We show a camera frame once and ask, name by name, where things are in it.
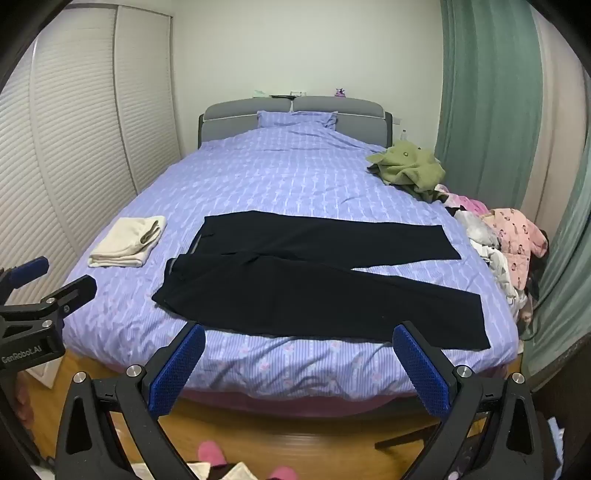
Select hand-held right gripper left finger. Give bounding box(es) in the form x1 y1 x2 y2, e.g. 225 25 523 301
50 322 207 480

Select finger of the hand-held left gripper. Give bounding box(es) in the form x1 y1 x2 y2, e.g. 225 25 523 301
0 274 99 320
0 257 50 296

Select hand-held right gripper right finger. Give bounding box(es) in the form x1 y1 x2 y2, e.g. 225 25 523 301
392 320 546 480

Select black pants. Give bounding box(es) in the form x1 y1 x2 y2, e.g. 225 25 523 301
151 210 491 350

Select black furniture leg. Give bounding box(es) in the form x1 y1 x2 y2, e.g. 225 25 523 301
375 422 444 451

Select folded cream towel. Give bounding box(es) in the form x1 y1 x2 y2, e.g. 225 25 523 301
88 215 168 268

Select white louvered closet door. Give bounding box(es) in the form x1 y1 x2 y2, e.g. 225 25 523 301
113 4 182 195
29 6 139 261
0 60 78 282

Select grey white garment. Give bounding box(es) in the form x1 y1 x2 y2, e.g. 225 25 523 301
455 210 500 246

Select white blue cloth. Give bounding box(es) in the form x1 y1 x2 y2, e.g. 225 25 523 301
547 415 567 480

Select pink printed quilted jacket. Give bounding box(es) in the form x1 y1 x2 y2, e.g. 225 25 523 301
480 208 546 291

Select pink cloth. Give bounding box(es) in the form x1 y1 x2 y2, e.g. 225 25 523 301
436 185 490 216

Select green curtain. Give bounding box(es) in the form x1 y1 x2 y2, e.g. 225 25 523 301
522 138 591 384
434 0 544 213

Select green knitted garment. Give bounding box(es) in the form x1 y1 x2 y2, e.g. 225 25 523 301
366 140 446 204

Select bed with purple floral cover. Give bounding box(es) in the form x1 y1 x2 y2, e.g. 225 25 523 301
62 111 525 418

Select grey bed headboard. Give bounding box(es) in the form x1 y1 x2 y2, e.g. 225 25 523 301
198 95 394 149

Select purple floral pillow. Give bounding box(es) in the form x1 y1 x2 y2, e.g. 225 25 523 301
256 110 339 132

